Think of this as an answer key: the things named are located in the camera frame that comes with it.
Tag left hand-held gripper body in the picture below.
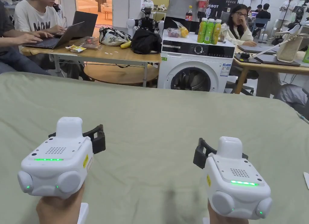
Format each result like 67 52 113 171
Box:
17 117 94 224

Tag group of people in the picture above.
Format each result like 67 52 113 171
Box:
248 3 272 29

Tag wooden table with laptops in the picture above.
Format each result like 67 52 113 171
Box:
20 10 162 88

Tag person's left hand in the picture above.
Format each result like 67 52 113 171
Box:
36 185 85 224

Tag person's right hand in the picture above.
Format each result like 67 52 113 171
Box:
207 204 243 224

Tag black and white robot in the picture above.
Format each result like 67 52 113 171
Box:
126 0 165 36

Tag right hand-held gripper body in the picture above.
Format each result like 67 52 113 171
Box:
202 136 273 224

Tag wooden table with tote bag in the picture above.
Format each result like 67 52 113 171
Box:
233 33 309 99

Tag white washing machine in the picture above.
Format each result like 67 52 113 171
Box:
157 17 236 92

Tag bed with pale green sheet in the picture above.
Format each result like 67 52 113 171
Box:
0 72 309 224

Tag black office chair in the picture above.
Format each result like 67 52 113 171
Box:
226 69 260 96

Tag round wooden low table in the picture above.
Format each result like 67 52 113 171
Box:
83 62 159 85

